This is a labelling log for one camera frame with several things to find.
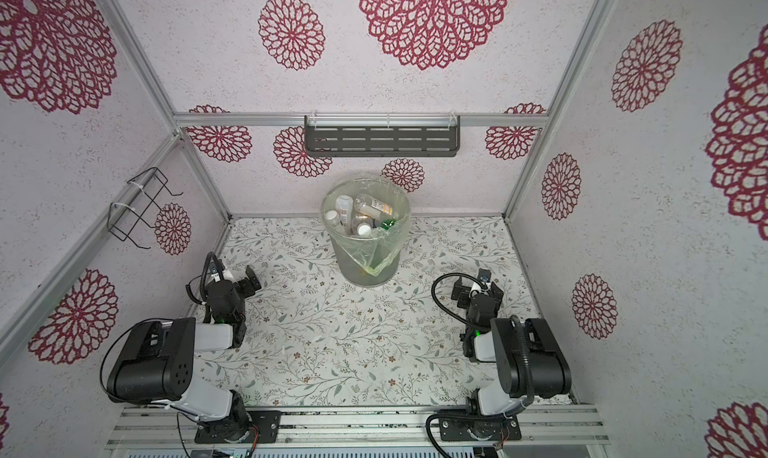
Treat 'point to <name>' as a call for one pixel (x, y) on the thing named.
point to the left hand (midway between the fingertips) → (234, 277)
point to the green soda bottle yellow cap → (386, 224)
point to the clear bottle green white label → (332, 217)
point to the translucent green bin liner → (376, 252)
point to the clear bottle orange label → (373, 207)
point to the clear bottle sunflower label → (362, 225)
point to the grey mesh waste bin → (350, 273)
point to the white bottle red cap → (345, 207)
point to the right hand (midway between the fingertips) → (479, 277)
